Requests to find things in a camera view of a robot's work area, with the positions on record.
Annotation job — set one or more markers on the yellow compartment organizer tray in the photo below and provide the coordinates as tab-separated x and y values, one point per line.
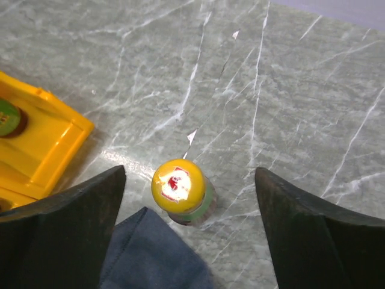
33	162

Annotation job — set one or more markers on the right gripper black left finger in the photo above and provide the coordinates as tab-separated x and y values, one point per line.
61	241

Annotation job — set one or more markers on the dark blue cloth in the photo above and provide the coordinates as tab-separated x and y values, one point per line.
144	252

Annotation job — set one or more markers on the yellow cap chili sauce bottle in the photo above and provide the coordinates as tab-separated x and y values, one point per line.
180	188

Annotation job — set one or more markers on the yellow cap green label bottle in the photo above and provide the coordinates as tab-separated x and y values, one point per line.
13	119

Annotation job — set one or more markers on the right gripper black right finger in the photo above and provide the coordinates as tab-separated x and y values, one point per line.
316	244

